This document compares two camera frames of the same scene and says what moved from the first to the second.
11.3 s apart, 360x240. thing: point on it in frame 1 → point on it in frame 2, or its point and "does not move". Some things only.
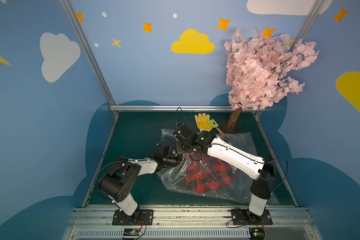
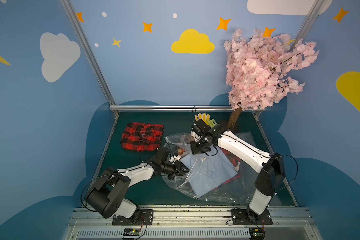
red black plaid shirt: (206, 172) → (141, 137)
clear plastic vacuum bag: (206, 176) does not move
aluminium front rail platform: (191, 223) does not move
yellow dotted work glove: (201, 121) does not move
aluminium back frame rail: (177, 108) does not move
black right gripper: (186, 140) → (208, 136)
